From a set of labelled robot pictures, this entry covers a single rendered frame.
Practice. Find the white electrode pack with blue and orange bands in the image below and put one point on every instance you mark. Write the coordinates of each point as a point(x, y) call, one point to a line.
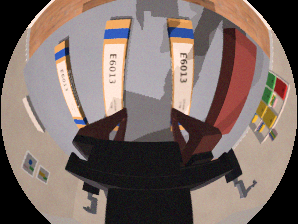
point(181, 42)

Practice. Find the white welding electrode pack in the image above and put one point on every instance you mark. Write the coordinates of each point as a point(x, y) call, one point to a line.
point(115, 47)

